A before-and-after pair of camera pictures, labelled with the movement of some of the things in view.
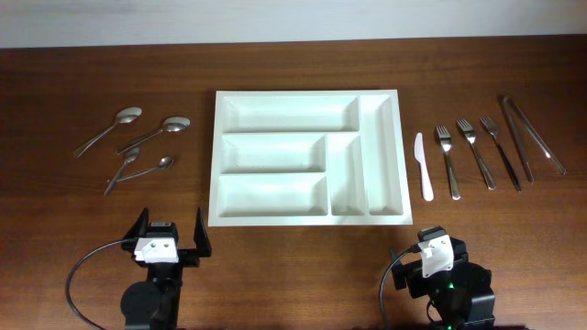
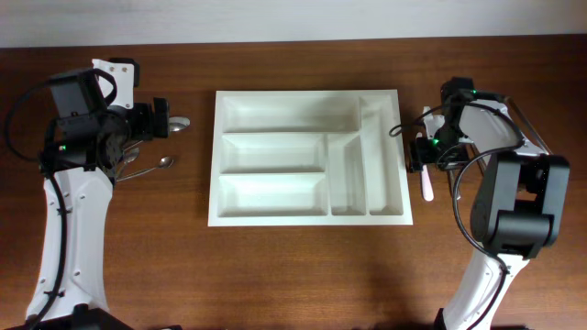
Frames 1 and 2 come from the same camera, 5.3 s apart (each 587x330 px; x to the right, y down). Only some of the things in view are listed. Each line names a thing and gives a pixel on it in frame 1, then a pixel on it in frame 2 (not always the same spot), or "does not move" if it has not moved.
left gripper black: [190, 257] → [149, 114]
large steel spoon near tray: [173, 124] does not move
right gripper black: [412, 273] → [419, 153]
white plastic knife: [426, 181] does not move
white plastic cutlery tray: [307, 158] does not move
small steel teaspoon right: [163, 163] does not move
